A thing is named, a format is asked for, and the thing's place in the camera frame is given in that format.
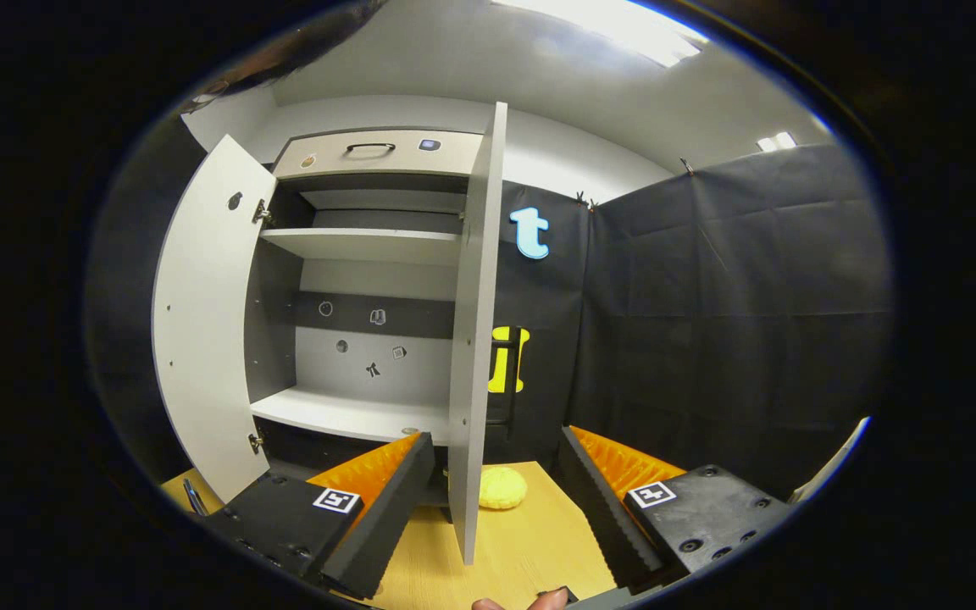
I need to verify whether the white cabinet door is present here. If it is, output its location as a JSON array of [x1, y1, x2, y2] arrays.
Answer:
[[446, 102, 510, 567], [152, 134, 279, 505]]

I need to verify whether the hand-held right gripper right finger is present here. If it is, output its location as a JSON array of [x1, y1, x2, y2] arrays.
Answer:
[[558, 424, 796, 592]]

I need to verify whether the long ceiling light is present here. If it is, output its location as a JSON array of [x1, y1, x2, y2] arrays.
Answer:
[[496, 0, 709, 69]]

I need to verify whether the white panel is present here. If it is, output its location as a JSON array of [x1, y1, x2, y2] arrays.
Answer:
[[787, 415, 872, 505]]

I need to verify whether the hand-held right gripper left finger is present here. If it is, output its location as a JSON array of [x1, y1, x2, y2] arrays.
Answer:
[[198, 430, 438, 601]]

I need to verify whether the yellow round sponge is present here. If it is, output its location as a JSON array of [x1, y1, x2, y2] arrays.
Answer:
[[478, 466, 528, 511]]

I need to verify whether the white cabinet shelf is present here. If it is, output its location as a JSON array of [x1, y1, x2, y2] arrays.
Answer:
[[259, 227, 463, 268]]

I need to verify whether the black right door handle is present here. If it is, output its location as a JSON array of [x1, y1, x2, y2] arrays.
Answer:
[[488, 326, 533, 441]]

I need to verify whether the white and grey cabinet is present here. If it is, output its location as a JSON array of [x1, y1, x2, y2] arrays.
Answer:
[[242, 127, 506, 509]]

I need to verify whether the beige cabinet drawer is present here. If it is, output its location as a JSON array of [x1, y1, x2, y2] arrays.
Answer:
[[272, 129, 485, 180]]

